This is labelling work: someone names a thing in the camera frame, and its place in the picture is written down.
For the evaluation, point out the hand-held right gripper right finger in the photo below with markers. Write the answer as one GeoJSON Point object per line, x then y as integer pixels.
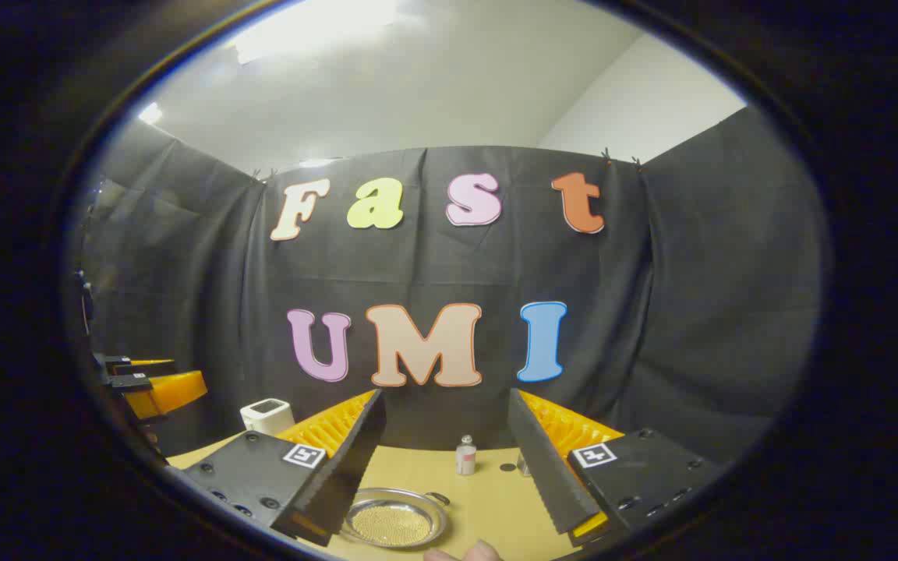
{"type": "Point", "coordinates": [546, 483]}

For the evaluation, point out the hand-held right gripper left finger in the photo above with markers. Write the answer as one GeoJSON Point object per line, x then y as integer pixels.
{"type": "Point", "coordinates": [348, 475]}

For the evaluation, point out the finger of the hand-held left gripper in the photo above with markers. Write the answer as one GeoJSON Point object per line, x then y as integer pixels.
{"type": "Point", "coordinates": [172, 391]}
{"type": "Point", "coordinates": [149, 365]}

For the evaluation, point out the clear glass jar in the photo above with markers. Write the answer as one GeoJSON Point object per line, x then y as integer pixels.
{"type": "Point", "coordinates": [523, 466]}

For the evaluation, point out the pile of yellow soybeans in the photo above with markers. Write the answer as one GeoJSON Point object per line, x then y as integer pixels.
{"type": "Point", "coordinates": [390, 526]}

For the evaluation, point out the clear plastic bottle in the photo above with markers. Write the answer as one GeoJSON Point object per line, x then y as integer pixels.
{"type": "Point", "coordinates": [465, 460]}

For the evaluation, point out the white toaster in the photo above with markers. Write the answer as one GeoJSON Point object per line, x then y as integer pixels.
{"type": "Point", "coordinates": [266, 417]}

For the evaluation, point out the black backdrop cloth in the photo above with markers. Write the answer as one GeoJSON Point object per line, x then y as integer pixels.
{"type": "Point", "coordinates": [433, 265]}

